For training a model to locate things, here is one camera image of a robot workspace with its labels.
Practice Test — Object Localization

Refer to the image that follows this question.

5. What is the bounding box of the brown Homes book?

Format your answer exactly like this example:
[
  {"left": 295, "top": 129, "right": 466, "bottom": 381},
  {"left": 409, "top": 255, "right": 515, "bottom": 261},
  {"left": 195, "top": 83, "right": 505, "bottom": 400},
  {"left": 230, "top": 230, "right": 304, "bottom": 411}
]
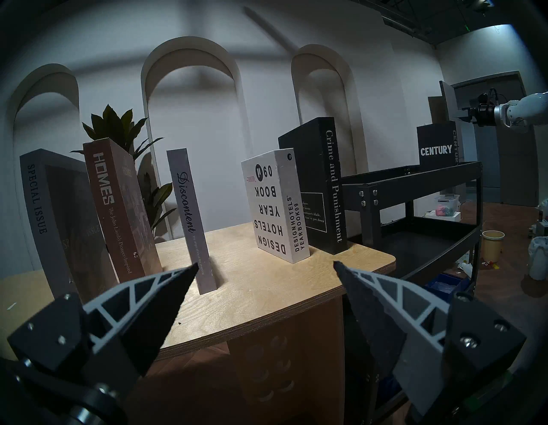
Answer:
[{"left": 83, "top": 138, "right": 163, "bottom": 283}]

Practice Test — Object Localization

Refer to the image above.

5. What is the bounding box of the black metal shelf cart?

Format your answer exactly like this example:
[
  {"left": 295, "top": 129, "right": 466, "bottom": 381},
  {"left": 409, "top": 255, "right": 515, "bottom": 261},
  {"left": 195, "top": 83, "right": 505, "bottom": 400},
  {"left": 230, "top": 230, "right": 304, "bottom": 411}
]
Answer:
[{"left": 340, "top": 161, "right": 484, "bottom": 425}]

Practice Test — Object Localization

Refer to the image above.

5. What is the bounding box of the black Century book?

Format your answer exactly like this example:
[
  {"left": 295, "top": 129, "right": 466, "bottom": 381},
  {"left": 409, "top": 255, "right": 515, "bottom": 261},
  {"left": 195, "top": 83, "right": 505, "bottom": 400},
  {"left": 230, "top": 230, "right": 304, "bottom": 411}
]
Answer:
[{"left": 417, "top": 121, "right": 465, "bottom": 168}]

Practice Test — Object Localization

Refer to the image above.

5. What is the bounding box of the wooden display table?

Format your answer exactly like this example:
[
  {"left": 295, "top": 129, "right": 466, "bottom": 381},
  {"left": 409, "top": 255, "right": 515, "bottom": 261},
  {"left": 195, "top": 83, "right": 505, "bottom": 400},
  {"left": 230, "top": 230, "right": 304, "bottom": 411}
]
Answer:
[{"left": 0, "top": 222, "right": 396, "bottom": 425}]

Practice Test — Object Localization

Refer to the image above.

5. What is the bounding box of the yellow bucket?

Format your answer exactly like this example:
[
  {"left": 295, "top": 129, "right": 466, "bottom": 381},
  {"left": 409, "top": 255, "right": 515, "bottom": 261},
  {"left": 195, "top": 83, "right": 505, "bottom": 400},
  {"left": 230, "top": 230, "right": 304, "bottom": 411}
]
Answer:
[{"left": 482, "top": 230, "right": 506, "bottom": 263}]

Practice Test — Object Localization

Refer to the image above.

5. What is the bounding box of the blue plastic bin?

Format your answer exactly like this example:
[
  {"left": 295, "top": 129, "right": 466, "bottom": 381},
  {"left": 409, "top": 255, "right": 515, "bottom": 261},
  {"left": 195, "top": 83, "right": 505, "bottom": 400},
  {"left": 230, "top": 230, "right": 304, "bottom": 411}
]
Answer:
[{"left": 424, "top": 274, "right": 471, "bottom": 302}]

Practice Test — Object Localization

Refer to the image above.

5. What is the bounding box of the dark door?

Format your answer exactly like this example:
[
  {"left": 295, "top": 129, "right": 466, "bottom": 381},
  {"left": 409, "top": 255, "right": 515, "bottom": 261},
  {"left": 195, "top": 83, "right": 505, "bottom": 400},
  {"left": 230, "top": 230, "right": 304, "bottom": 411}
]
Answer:
[{"left": 428, "top": 73, "right": 540, "bottom": 206}]

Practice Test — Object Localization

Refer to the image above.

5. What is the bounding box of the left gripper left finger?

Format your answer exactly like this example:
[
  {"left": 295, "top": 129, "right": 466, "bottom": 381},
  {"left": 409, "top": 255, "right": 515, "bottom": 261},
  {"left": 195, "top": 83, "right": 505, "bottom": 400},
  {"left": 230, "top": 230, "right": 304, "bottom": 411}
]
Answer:
[{"left": 8, "top": 263, "right": 200, "bottom": 386}]

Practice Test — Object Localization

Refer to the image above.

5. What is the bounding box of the grey Special Issue book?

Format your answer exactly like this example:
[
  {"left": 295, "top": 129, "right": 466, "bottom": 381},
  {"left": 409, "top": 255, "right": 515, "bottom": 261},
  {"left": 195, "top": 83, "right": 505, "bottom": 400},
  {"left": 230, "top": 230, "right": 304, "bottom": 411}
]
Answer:
[{"left": 19, "top": 149, "right": 118, "bottom": 302}]

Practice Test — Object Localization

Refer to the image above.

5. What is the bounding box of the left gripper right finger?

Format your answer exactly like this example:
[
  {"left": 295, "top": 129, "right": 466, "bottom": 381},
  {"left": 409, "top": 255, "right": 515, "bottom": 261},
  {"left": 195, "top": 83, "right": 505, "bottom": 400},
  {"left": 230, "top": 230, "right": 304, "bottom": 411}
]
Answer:
[{"left": 334, "top": 260, "right": 527, "bottom": 418}]

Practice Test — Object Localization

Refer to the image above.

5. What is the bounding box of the black Crime and Punishment book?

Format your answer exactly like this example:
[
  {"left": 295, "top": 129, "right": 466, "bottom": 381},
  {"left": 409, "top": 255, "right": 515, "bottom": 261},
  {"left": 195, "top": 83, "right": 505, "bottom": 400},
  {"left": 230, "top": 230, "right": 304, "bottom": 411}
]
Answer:
[{"left": 278, "top": 117, "right": 348, "bottom": 256}]

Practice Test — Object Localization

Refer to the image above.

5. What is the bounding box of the grey Discontent book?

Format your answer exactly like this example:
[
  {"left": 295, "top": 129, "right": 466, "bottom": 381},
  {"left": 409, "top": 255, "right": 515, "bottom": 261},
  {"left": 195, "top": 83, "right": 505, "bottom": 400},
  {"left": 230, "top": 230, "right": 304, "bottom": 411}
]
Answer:
[{"left": 166, "top": 148, "right": 218, "bottom": 296}]

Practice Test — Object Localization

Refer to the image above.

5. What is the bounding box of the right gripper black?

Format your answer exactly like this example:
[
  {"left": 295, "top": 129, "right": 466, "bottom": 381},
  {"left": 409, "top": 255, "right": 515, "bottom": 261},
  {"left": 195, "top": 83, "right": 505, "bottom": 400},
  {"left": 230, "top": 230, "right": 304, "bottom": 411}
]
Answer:
[{"left": 455, "top": 102, "right": 496, "bottom": 127}]

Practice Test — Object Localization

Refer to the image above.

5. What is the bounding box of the white bagged trash bin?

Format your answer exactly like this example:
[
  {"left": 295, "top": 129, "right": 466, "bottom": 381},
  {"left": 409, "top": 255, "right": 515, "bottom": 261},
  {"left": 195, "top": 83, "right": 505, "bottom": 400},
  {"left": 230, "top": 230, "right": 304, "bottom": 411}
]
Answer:
[{"left": 527, "top": 236, "right": 548, "bottom": 281}]

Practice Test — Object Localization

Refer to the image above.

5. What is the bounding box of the tall green potted plant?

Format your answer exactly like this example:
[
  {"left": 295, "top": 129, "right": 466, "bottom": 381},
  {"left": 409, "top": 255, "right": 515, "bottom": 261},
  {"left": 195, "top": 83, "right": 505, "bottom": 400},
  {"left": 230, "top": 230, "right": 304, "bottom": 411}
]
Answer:
[{"left": 71, "top": 104, "right": 178, "bottom": 232}]

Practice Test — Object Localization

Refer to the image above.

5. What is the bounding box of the white Designhotels Yearbook book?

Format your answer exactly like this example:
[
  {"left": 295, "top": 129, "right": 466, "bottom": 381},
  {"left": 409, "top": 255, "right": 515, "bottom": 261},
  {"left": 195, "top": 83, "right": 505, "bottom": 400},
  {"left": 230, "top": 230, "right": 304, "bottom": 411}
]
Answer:
[{"left": 241, "top": 148, "right": 311, "bottom": 265}]

